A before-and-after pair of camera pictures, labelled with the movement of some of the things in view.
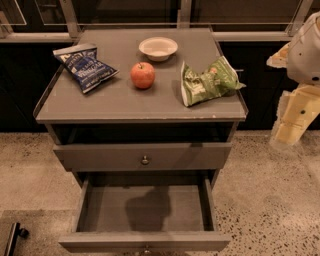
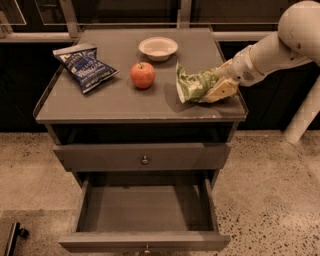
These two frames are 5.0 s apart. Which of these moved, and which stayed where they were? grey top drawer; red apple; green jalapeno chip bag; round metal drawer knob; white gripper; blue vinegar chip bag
Moved: white gripper; green jalapeno chip bag
Stayed: grey top drawer; blue vinegar chip bag; round metal drawer knob; red apple
